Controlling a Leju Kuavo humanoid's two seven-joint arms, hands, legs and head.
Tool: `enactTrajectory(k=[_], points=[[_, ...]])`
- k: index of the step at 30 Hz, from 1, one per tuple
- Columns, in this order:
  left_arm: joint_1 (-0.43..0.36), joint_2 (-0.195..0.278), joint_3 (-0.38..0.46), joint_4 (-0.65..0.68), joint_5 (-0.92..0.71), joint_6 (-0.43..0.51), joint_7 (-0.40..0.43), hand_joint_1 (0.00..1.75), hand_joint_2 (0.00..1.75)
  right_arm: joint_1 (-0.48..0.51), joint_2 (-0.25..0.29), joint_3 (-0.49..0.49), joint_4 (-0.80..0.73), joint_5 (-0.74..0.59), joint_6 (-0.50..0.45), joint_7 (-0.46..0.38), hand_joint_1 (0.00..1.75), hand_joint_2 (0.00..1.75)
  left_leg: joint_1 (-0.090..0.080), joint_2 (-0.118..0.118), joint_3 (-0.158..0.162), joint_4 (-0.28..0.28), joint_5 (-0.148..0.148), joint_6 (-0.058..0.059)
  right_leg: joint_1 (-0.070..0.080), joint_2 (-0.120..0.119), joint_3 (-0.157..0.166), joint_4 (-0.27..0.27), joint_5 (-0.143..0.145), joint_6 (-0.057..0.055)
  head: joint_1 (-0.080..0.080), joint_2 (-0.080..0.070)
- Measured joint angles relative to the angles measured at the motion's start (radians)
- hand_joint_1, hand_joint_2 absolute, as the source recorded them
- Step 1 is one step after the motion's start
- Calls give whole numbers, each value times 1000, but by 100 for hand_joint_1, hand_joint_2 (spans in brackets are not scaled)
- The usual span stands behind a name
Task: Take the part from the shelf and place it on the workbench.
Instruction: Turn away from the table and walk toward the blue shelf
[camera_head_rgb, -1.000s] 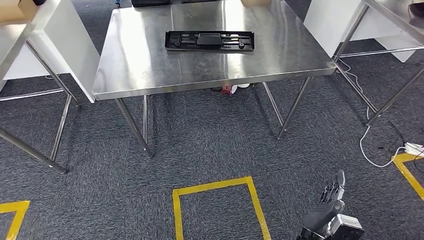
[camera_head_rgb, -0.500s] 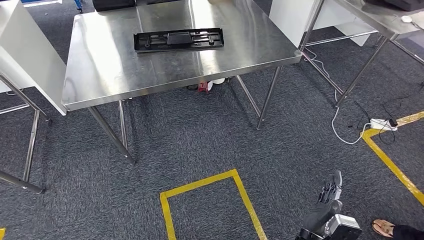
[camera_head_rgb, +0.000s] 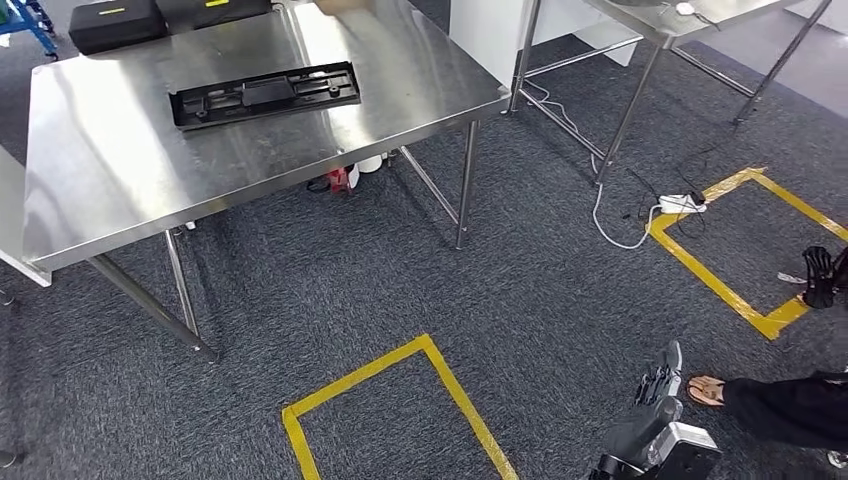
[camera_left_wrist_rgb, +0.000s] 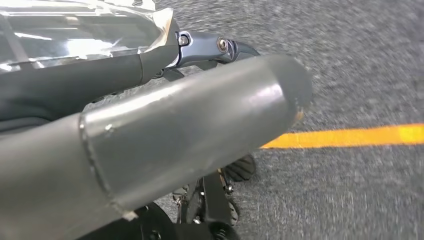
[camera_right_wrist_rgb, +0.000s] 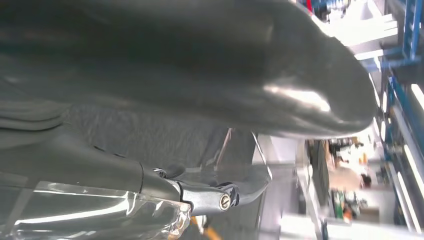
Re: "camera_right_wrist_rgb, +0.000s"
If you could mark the yellow floor tape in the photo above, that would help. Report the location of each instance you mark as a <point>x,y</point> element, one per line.
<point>207,230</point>

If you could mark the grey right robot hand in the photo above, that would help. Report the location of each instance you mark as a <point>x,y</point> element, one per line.
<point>198,59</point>

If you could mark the blue metal shelf rack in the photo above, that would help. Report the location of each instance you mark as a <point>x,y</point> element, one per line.
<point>410,39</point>

